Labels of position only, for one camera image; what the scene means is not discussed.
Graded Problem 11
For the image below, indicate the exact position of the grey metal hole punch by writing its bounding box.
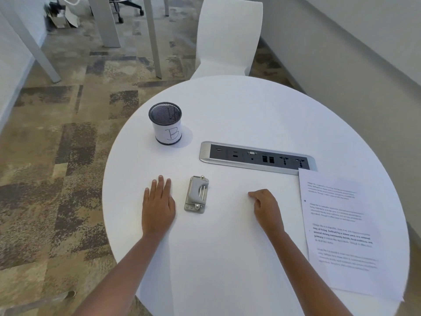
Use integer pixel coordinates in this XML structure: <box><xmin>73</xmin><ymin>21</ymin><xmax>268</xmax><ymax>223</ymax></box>
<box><xmin>184</xmin><ymin>175</ymin><xmax>210</xmax><ymax>214</ymax></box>

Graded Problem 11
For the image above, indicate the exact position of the black mesh pen cup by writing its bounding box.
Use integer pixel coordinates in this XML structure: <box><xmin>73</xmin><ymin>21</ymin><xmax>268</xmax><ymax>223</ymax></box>
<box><xmin>148</xmin><ymin>102</ymin><xmax>183</xmax><ymax>146</ymax></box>

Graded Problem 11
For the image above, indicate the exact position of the open cardboard box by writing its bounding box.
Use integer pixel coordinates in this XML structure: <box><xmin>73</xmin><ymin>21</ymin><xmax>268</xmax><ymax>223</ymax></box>
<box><xmin>45</xmin><ymin>0</ymin><xmax>80</xmax><ymax>31</ymax></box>

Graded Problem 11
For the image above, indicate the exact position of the thin white desk leg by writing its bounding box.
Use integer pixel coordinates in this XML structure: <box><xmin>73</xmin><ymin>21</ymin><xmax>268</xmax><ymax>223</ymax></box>
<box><xmin>143</xmin><ymin>0</ymin><xmax>164</xmax><ymax>79</ymax></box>

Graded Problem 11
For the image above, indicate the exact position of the wide white desk panel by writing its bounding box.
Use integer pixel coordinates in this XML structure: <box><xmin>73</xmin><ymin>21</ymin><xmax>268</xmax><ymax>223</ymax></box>
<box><xmin>87</xmin><ymin>0</ymin><xmax>121</xmax><ymax>48</ymax></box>

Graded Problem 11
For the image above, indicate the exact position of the slanted white desk leg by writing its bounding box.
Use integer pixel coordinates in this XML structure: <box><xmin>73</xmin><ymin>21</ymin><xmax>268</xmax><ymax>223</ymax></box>
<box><xmin>0</xmin><ymin>0</ymin><xmax>62</xmax><ymax>83</ymax></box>

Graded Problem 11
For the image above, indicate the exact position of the person's left forearm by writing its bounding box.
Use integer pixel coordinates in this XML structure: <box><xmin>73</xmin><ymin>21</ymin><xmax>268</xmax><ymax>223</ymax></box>
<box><xmin>73</xmin><ymin>228</ymin><xmax>173</xmax><ymax>316</ymax></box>

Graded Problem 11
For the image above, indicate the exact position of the person's right forearm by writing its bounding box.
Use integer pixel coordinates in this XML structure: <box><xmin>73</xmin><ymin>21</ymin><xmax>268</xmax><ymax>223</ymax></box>
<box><xmin>266</xmin><ymin>224</ymin><xmax>355</xmax><ymax>316</ymax></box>

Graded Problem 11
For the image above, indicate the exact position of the silver table socket panel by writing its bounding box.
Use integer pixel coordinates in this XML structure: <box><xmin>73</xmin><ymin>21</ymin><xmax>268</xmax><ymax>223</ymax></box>
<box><xmin>199</xmin><ymin>141</ymin><xmax>318</xmax><ymax>176</ymax></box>

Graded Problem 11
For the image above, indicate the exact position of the white moulded chair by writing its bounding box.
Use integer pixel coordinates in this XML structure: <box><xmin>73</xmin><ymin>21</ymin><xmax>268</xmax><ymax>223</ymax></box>
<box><xmin>190</xmin><ymin>0</ymin><xmax>264</xmax><ymax>80</ymax></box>

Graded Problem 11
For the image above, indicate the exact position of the person's left hand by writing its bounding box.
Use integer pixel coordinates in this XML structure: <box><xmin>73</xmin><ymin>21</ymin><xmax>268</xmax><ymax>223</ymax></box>
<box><xmin>142</xmin><ymin>175</ymin><xmax>176</xmax><ymax>235</ymax></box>

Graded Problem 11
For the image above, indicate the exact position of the printed white paper sheet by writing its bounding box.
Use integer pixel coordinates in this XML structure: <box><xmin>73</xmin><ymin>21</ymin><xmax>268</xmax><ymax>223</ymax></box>
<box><xmin>298</xmin><ymin>168</ymin><xmax>405</xmax><ymax>302</ymax></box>

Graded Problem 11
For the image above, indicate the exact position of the grey metal floor bar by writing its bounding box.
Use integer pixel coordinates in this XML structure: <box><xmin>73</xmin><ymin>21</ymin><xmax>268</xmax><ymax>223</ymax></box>
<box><xmin>0</xmin><ymin>290</ymin><xmax>77</xmax><ymax>316</ymax></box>

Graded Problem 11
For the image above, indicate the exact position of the person's right hand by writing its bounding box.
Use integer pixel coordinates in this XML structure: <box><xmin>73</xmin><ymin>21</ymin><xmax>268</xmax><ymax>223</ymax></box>
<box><xmin>248</xmin><ymin>189</ymin><xmax>285</xmax><ymax>235</ymax></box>

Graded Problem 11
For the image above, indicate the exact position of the black office chair base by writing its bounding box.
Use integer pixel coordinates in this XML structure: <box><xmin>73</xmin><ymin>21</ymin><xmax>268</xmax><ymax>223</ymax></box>
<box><xmin>108</xmin><ymin>0</ymin><xmax>145</xmax><ymax>24</ymax></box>

